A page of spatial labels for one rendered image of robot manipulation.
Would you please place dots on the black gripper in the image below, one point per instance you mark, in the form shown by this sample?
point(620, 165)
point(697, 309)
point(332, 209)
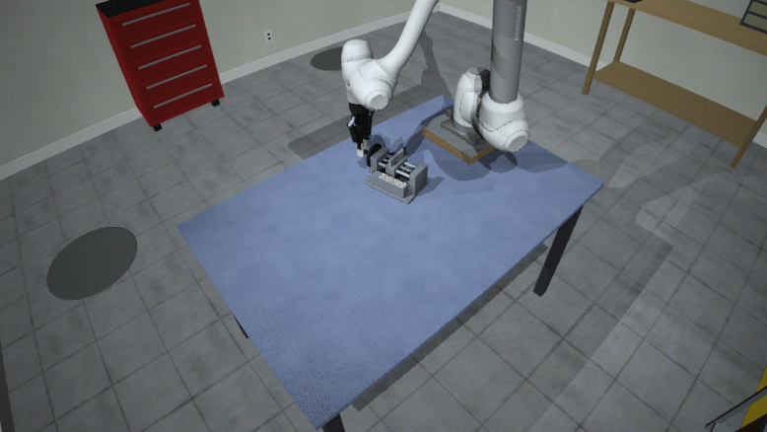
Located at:
point(362, 118)

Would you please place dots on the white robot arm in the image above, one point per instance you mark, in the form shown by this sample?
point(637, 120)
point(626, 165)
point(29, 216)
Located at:
point(500, 119)

